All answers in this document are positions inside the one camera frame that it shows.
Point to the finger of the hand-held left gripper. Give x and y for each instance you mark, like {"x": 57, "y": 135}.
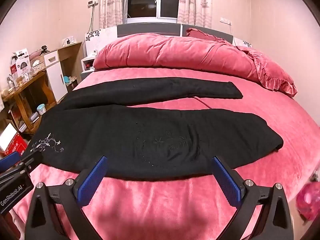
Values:
{"x": 31, "y": 158}
{"x": 8, "y": 160}

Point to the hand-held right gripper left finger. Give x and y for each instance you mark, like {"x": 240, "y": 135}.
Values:
{"x": 92, "y": 183}

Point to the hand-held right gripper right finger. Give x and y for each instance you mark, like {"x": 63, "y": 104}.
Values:
{"x": 226, "y": 180}

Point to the black pants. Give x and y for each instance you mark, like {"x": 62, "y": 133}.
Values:
{"x": 120, "y": 135}

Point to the red cardboard box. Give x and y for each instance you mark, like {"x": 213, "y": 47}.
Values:
{"x": 16, "y": 146}

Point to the white sheet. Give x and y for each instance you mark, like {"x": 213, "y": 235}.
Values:
{"x": 8, "y": 136}

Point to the white and blue jar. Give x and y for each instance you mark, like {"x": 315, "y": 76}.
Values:
{"x": 41, "y": 109}

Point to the pink bed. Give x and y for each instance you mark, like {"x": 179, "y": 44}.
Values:
{"x": 262, "y": 120}

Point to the wooden desk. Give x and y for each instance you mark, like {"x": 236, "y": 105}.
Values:
{"x": 27, "y": 85}

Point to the pink round object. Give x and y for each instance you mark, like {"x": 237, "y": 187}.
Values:
{"x": 308, "y": 201}

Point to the wooden cabinet with white doors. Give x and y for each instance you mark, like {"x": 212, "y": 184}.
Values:
{"x": 56, "y": 72}

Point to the white product box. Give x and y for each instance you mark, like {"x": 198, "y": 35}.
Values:
{"x": 21, "y": 63}

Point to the white nightstand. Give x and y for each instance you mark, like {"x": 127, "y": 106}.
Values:
{"x": 87, "y": 70}

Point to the pink ruffled pillow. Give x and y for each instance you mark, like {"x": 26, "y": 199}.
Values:
{"x": 265, "y": 67}

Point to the pink duvet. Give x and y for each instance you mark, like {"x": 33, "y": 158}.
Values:
{"x": 170, "y": 50}

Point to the dark red pillow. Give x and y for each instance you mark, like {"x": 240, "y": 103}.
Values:
{"x": 200, "y": 33}

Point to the grey and white headboard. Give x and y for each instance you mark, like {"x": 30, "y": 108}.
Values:
{"x": 147, "y": 29}

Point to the patterned curtain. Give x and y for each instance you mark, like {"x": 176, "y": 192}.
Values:
{"x": 111, "y": 2}
{"x": 195, "y": 2}

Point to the wall outlet with plugs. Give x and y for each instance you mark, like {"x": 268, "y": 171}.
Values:
{"x": 68, "y": 40}

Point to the wall socket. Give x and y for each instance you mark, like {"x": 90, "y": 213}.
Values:
{"x": 93, "y": 3}
{"x": 225, "y": 20}

